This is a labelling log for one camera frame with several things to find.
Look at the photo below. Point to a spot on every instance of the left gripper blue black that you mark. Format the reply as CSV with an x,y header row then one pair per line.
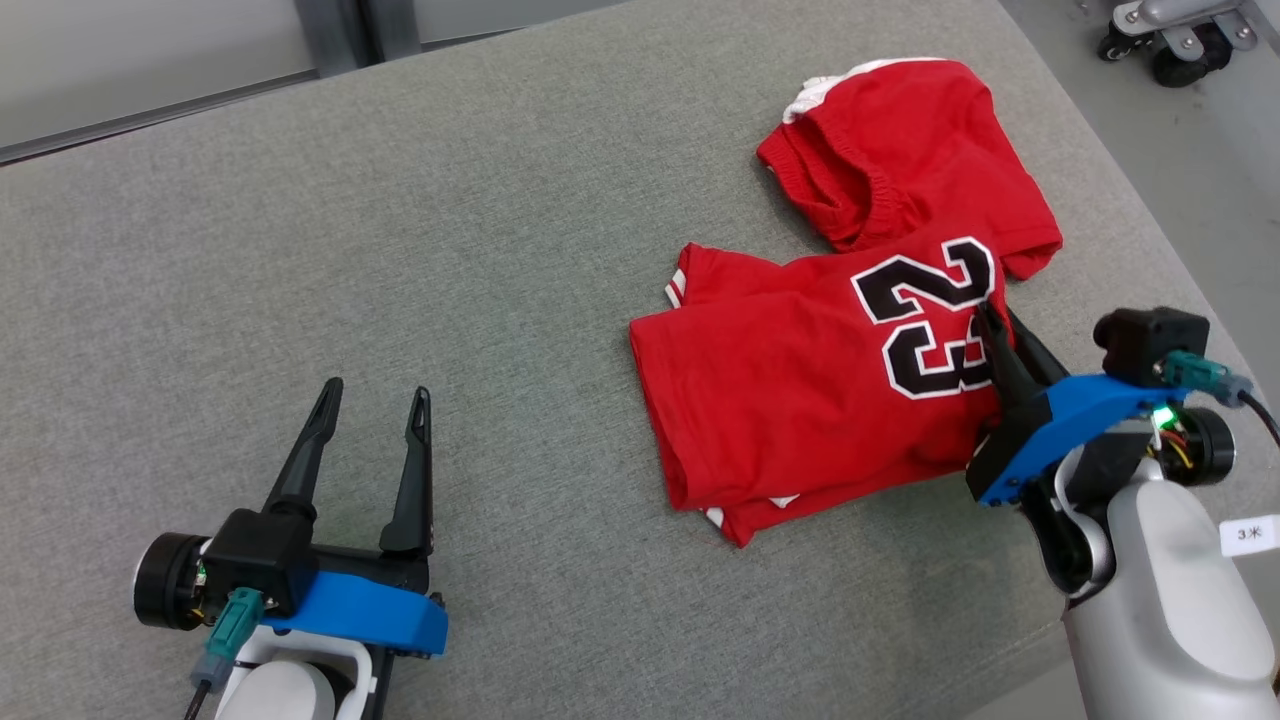
x,y
370,615

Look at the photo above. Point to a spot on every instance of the red shorts white stripe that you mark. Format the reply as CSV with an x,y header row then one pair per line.
x,y
920,140

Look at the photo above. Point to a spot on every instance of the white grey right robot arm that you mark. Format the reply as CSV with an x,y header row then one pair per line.
x,y
1160,600

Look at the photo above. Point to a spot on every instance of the grey metal partition post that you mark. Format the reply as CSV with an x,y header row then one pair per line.
x,y
350,30

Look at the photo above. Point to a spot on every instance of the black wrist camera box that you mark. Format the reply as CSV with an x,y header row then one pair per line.
x,y
1150,340
260,560

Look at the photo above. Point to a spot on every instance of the grey wheeled caster base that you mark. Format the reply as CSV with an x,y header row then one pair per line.
x,y
1175,40

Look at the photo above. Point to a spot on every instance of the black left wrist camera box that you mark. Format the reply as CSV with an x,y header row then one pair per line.
x,y
260,560

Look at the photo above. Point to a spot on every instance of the grey partition base rail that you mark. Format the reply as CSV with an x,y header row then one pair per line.
x,y
150,118

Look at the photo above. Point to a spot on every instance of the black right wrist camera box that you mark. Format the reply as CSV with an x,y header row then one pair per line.
x,y
1150,340

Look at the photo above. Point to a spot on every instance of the red white jersey number 23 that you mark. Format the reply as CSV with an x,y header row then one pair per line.
x,y
780,400

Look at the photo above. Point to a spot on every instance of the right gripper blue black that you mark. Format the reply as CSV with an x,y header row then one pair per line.
x,y
1060,420

